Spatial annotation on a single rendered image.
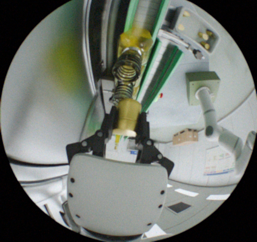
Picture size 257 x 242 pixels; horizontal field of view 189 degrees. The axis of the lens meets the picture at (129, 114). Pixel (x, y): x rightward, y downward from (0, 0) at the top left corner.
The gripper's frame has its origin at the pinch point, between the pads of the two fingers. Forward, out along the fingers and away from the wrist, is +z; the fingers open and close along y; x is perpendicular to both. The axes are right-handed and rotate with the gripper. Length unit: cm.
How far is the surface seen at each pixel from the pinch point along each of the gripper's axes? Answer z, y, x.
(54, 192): -17.9, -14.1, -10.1
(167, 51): 28.0, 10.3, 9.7
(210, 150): 55, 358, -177
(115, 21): 38.7, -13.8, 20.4
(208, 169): -23, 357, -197
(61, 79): 4.8, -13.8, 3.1
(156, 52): 19.6, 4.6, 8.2
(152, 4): 23.1, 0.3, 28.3
